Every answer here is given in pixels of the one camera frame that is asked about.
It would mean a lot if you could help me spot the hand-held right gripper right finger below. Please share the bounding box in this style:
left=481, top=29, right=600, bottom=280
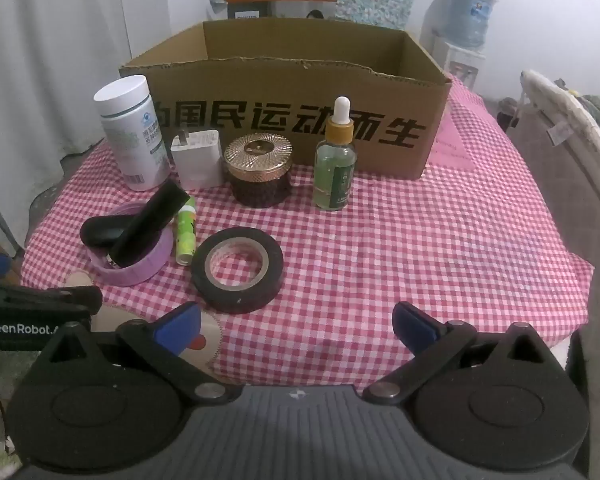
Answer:
left=364, top=301, right=563, bottom=403

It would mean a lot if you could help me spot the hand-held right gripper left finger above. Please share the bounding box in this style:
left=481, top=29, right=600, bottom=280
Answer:
left=22, top=302, right=243, bottom=403

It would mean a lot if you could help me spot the purple round lid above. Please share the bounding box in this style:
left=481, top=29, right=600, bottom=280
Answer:
left=89, top=201, right=174, bottom=288

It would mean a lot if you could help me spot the black tape roll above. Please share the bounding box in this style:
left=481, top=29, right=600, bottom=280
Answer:
left=190, top=227, right=284, bottom=315

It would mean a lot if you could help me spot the black oval case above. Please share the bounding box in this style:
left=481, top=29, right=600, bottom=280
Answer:
left=80, top=214, right=136, bottom=250

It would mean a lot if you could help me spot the black cylindrical tube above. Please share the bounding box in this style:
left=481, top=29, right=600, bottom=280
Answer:
left=109, top=180, right=190, bottom=268

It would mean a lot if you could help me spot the glass jar with gold lid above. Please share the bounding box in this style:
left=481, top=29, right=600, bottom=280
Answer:
left=223, top=132, right=295, bottom=208

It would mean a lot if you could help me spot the green dropper bottle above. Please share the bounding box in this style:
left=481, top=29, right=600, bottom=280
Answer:
left=314, top=96, right=357, bottom=212

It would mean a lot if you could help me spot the white supplement bottle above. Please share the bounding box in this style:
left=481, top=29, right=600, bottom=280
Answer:
left=93, top=75, right=172, bottom=192

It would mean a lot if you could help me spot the brown cardboard box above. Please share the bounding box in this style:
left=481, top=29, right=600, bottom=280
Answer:
left=119, top=16, right=453, bottom=181

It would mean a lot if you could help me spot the pink checkered tablecloth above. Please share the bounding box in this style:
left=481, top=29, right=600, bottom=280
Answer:
left=20, top=72, right=595, bottom=396

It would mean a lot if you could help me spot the white charger plug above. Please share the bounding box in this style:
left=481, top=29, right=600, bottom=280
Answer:
left=170, top=129, right=226, bottom=191

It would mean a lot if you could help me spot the white curtain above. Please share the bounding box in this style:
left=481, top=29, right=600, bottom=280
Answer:
left=0, top=0, right=171, bottom=256

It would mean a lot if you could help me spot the dark chair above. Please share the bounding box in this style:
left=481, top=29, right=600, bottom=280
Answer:
left=496, top=96, right=521, bottom=133

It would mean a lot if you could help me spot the white quilted cushion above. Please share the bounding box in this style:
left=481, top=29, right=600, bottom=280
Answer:
left=520, top=70, right=600, bottom=191

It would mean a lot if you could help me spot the blue water jug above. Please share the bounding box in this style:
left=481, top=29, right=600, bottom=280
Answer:
left=422, top=0, right=498, bottom=51

